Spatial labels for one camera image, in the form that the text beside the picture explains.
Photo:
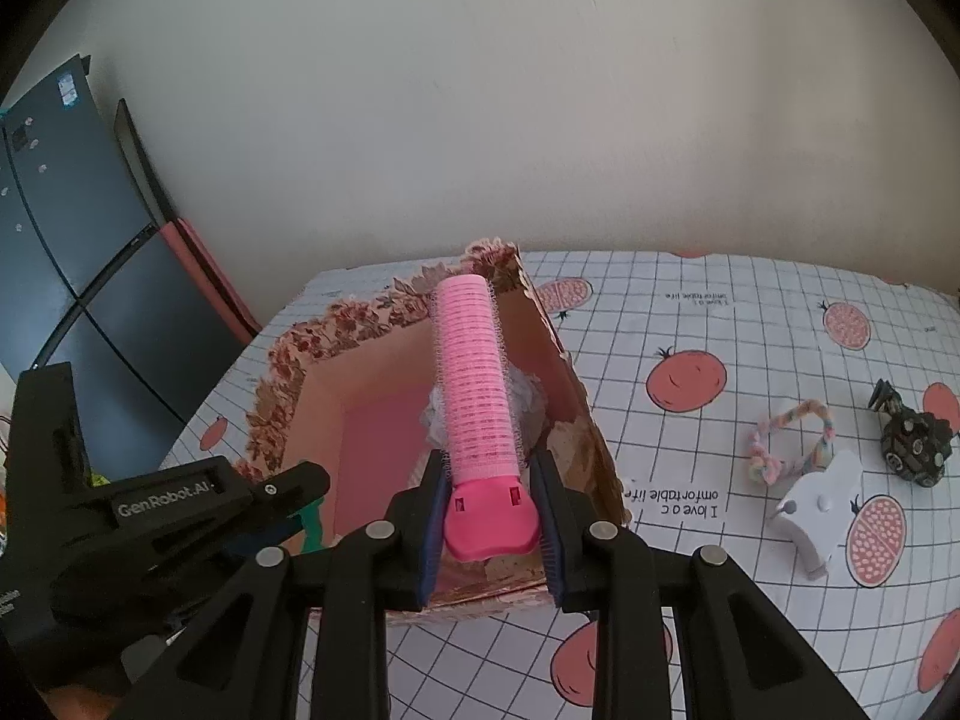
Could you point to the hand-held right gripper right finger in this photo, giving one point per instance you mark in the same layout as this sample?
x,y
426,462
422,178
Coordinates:
x,y
551,540

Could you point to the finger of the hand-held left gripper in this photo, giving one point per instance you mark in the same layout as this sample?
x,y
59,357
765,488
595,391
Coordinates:
x,y
292,491

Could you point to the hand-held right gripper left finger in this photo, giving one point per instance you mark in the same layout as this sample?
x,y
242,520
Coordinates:
x,y
433,532

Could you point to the green plastic clip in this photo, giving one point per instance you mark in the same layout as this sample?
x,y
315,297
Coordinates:
x,y
311,529

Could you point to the floral cardboard box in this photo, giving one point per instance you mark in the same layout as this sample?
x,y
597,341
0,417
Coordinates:
x,y
360,375

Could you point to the white paper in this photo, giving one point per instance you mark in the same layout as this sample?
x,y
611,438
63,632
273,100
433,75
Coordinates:
x,y
525,397

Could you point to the pink hair roller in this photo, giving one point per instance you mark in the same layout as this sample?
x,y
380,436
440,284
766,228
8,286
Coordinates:
x,y
476,390

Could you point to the pastel twisted chenille loop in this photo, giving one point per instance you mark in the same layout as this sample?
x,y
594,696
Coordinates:
x,y
759,457

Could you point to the white plastic bottle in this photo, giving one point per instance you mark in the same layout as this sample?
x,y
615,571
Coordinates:
x,y
817,502

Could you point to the desktop with fruit-print cloth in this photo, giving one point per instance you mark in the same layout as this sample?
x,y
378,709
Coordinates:
x,y
675,300

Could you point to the pink board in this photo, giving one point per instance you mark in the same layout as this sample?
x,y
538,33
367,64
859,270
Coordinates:
x,y
210,270

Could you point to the dark refrigerator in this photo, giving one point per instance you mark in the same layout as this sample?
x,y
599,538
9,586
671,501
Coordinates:
x,y
75,240

